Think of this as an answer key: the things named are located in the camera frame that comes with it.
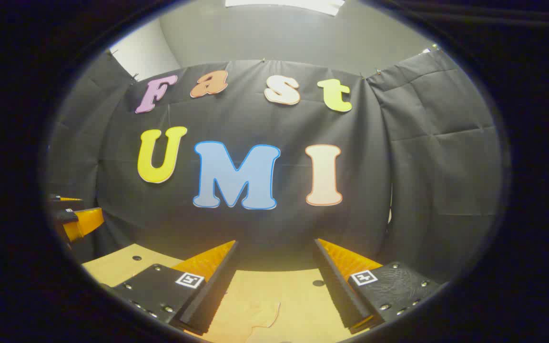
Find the black backdrop cloth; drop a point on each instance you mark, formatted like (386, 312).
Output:
(374, 166)

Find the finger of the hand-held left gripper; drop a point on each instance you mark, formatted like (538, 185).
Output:
(67, 198)
(84, 224)

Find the white ceiling light panel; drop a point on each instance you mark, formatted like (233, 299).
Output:
(293, 4)

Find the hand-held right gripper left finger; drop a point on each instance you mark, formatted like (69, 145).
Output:
(212, 295)

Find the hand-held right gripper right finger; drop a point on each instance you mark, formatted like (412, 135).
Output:
(339, 290)

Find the pale orange T-shirt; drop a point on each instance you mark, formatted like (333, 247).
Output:
(250, 317)

